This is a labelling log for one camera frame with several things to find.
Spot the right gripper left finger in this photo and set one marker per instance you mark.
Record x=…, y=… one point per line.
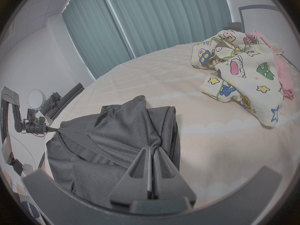
x=136, y=184

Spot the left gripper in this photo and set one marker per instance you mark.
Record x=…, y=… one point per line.
x=38, y=129

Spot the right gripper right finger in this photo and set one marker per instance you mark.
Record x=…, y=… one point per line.
x=168, y=184

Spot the black shorts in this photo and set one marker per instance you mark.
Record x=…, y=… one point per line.
x=112, y=135

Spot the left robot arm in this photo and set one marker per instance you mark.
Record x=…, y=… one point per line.
x=16, y=123

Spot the bed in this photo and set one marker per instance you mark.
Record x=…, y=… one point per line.
x=211, y=149

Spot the round white mirror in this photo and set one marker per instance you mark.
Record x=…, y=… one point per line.
x=35, y=97

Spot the dark garment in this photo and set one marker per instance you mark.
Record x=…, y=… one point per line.
x=52, y=99

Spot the white printed garment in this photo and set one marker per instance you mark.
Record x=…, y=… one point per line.
x=246, y=78

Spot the pink garment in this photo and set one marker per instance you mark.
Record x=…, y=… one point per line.
x=284, y=74

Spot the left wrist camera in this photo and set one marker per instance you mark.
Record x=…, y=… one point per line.
x=41, y=120

